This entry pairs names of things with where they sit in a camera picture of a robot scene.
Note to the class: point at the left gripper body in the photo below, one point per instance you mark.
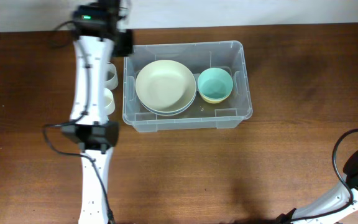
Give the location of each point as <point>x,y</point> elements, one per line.
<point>125,45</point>

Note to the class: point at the grey cup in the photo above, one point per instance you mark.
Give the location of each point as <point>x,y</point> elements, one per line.
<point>112,80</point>

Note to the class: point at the beige plate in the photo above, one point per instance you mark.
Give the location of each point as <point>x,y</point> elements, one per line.
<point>165,86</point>

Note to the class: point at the mint green bowl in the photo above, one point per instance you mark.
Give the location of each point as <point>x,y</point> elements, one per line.
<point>215,83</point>

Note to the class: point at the yellow bowl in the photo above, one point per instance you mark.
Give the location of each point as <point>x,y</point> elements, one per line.
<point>212,100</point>

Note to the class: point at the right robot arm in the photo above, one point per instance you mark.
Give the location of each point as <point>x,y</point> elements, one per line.
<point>335,204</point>

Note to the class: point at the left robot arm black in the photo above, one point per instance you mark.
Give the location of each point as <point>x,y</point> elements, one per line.
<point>96,39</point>

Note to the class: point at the clear plastic storage container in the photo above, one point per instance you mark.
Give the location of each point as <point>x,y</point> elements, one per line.
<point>227,55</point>

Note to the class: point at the cream cup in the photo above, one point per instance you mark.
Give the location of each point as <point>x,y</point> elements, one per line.
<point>109,103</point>

